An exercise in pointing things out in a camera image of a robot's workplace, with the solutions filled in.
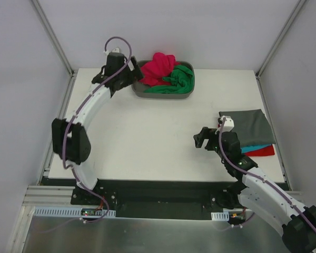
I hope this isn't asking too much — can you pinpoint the magenta t shirt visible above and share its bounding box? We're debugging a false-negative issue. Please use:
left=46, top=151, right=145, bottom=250
left=140, top=52, right=180, bottom=87

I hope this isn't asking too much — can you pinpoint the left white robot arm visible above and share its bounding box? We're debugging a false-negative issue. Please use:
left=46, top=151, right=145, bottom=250
left=52, top=52, right=144, bottom=205

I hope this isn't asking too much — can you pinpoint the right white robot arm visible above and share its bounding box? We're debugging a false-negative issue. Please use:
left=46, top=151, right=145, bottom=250
left=193, top=127, right=316, bottom=252

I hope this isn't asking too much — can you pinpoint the folded teal t shirt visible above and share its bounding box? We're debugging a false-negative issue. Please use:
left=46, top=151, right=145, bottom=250
left=241, top=144, right=270, bottom=153

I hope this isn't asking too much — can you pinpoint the grey plastic bin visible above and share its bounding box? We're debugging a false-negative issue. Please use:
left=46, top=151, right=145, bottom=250
left=131, top=60, right=195, bottom=100

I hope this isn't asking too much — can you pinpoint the folded grey t shirt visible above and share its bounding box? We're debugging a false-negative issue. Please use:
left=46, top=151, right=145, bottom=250
left=219, top=109, right=275, bottom=147

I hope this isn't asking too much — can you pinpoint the folded red t shirt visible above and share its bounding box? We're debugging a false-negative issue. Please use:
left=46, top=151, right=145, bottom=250
left=244, top=145, right=275, bottom=157

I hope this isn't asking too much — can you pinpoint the green t shirt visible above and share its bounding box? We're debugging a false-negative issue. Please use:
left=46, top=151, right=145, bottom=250
left=144, top=65, right=195, bottom=94

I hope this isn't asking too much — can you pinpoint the right perforated cable duct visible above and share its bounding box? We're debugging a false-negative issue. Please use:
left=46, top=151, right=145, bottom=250
left=211, top=211, right=230, bottom=222

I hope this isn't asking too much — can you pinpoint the perforated cable duct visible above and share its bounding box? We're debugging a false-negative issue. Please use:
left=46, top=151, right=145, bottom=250
left=211, top=211, right=230, bottom=222
left=34, top=207, right=116, bottom=219

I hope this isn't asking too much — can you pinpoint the right aluminium rail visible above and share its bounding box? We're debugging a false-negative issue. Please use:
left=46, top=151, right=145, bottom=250
left=286, top=191, right=305, bottom=203

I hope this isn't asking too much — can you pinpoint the aluminium rail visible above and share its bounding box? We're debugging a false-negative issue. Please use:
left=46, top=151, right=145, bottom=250
left=23, top=186, right=74, bottom=207
left=286, top=191, right=305, bottom=203

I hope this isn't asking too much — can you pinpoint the left aluminium frame post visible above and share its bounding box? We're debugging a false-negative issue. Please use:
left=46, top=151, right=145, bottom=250
left=29, top=0, right=75, bottom=77

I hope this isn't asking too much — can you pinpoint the aluminium frame post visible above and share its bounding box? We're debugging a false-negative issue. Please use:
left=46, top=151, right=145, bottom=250
left=255, top=0, right=309, bottom=79
left=29, top=0, right=75, bottom=77

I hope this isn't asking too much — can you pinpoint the left aluminium rail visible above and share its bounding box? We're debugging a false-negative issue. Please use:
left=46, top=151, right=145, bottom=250
left=23, top=186, right=74, bottom=207

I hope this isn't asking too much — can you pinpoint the left perforated cable duct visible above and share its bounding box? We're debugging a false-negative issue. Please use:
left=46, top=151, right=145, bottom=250
left=34, top=207, right=116, bottom=219

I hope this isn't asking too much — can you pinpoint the right aluminium frame post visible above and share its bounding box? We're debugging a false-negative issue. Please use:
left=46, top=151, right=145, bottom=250
left=255, top=0, right=309, bottom=79

